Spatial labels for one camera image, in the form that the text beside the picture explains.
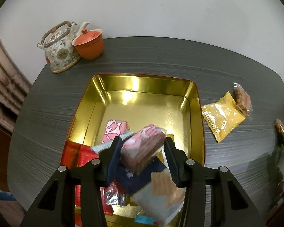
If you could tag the orange lidded tea cup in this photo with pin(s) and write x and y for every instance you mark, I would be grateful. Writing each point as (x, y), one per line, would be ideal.
(89, 44)

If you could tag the clear peanut snack bag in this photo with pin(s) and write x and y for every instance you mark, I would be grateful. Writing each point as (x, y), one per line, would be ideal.
(243, 101)

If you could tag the dark red-banded snack block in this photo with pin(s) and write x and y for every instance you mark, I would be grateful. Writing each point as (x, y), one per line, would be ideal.
(114, 194)

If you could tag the small blue snack packet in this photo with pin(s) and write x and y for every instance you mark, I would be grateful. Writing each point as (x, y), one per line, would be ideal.
(145, 220)

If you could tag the pink patterned curtain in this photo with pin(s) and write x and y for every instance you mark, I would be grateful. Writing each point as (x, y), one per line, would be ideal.
(13, 91)

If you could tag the navy light-blue cracker pack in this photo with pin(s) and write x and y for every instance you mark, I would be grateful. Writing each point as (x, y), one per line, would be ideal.
(153, 190)

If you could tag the pink patterned snack box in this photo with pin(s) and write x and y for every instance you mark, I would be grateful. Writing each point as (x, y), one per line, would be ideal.
(138, 151)

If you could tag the yellow bird snack packet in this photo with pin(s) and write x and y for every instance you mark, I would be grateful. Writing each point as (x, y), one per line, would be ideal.
(222, 116)

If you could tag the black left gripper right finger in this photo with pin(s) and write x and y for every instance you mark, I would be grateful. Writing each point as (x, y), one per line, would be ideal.
(230, 204)

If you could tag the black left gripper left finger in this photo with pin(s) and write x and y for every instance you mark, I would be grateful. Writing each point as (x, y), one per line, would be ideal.
(54, 205)

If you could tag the red gold tin box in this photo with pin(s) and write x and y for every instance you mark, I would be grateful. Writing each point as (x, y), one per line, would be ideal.
(140, 100)

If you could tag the red chinese snack packet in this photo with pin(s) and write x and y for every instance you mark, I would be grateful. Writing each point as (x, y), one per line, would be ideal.
(85, 160)

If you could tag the floral ceramic teapot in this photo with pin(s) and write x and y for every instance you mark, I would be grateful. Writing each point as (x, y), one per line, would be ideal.
(59, 52)

